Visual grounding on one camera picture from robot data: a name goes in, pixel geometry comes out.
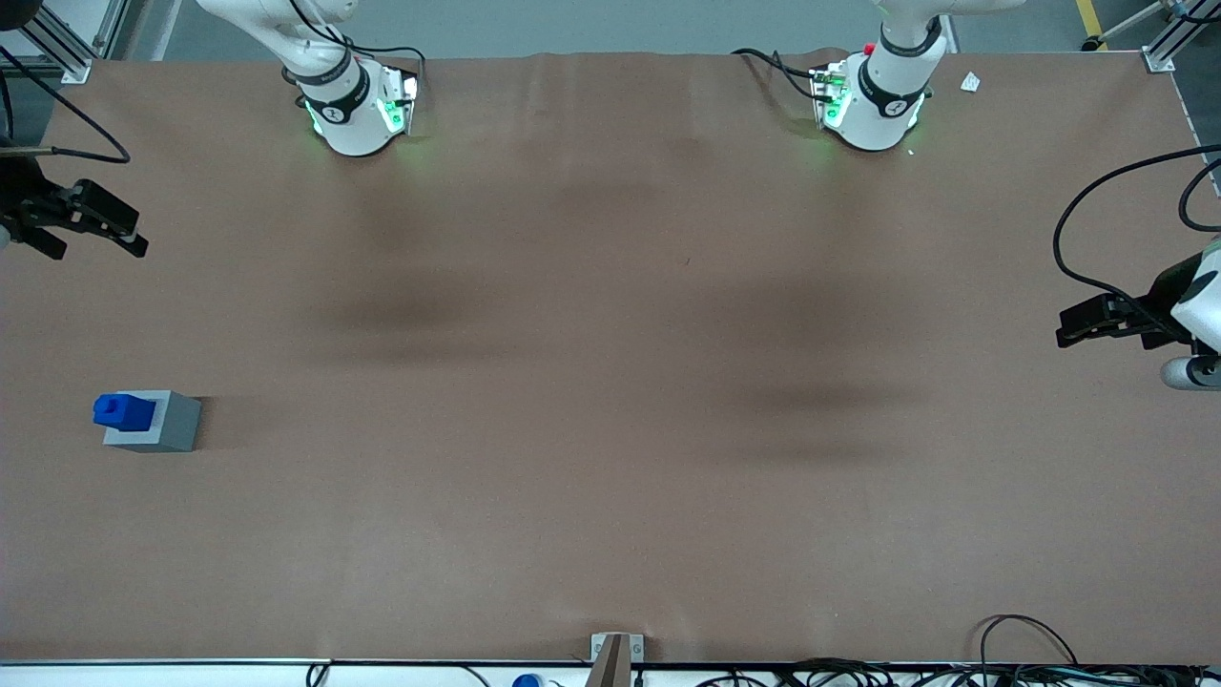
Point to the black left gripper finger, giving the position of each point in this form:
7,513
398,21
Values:
1092,315
1159,340

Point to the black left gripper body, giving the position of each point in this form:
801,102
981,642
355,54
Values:
1157,303

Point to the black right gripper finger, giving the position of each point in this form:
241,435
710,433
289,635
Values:
43,243
100,215

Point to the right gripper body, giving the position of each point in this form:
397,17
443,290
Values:
21,198

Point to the blue plastic insert part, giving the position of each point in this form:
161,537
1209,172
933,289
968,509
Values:
124,412

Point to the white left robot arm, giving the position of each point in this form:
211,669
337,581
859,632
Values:
873,110

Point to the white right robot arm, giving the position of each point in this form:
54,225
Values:
348,114

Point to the gray square hollow base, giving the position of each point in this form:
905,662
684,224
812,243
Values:
176,425

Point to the small white paper scrap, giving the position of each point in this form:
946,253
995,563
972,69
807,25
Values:
970,82

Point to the gray tripod leg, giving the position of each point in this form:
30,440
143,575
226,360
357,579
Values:
1126,21

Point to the large table cover mat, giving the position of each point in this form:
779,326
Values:
610,382

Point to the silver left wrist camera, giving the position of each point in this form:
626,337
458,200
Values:
1188,374

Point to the aluminium frame profile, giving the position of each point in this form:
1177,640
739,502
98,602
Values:
1178,38
67,43

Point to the small metal corner bracket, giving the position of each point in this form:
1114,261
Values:
637,647

